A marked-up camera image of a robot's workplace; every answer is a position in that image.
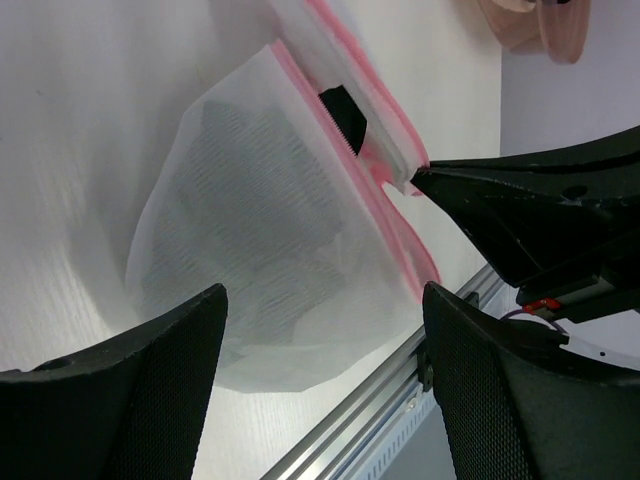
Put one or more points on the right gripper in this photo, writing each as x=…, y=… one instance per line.
x=562, y=225

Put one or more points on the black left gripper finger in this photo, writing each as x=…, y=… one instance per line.
x=130, y=407

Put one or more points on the white slotted cable duct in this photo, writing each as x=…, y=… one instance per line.
x=388, y=440

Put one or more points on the white mesh laundry bag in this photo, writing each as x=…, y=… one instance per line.
x=262, y=193

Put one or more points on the pink translucent plastic basket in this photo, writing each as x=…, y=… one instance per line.
x=556, y=28

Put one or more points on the aluminium frame rail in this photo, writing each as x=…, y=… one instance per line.
x=330, y=448

